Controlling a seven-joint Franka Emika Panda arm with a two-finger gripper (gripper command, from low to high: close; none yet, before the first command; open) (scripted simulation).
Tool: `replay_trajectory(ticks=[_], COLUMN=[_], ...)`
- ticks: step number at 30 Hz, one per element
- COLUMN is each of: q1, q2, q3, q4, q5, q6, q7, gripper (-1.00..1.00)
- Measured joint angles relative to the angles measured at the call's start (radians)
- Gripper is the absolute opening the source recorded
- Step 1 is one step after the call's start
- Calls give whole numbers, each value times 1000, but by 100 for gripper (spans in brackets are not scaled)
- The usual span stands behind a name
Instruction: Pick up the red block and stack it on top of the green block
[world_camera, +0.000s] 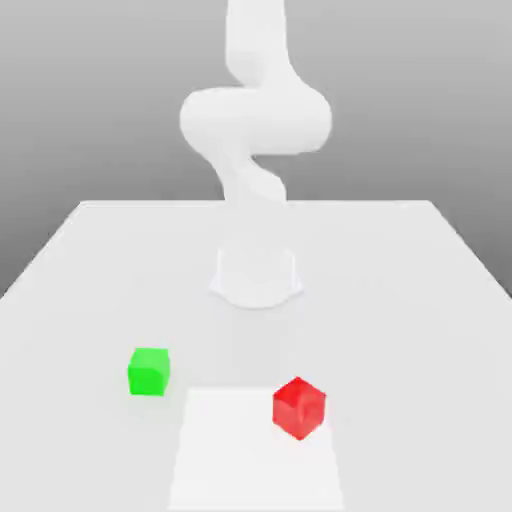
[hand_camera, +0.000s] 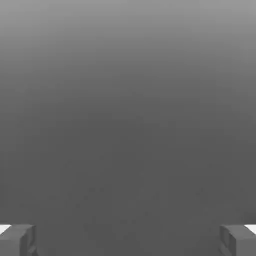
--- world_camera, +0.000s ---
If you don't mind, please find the small red cube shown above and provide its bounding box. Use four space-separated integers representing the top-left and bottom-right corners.
271 375 328 442

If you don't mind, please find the small green cube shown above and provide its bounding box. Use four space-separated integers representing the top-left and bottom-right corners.
126 346 172 398

